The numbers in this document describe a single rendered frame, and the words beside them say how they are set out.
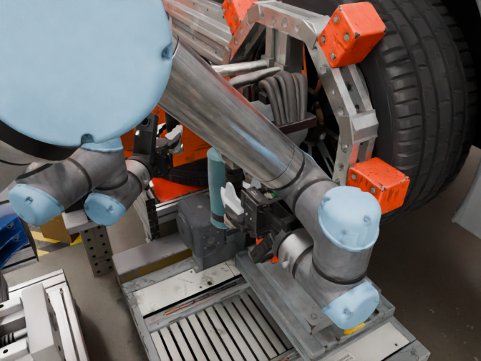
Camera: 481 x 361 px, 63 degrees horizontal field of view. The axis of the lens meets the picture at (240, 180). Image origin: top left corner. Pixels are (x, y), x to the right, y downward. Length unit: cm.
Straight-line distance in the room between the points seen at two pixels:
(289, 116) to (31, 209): 46
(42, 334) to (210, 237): 83
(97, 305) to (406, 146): 133
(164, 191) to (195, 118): 131
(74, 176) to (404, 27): 67
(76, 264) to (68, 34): 171
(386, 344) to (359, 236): 106
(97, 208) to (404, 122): 61
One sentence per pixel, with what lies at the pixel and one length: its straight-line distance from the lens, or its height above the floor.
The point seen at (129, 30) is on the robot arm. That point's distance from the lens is 25.
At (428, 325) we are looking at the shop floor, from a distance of 174.
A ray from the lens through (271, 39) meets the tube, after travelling 93.
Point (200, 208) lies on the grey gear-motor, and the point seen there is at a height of 40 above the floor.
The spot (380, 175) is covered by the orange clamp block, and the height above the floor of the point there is 88.
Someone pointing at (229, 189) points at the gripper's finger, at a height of 87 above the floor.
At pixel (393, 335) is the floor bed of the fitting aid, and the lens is 156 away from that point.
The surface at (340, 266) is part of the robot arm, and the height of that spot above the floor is 93.
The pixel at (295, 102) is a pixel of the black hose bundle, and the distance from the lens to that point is 74.
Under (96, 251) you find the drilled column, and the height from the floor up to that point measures 14.
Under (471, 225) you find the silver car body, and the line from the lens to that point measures 94.
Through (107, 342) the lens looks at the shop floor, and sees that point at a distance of 162.
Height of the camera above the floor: 131
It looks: 35 degrees down
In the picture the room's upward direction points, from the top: straight up
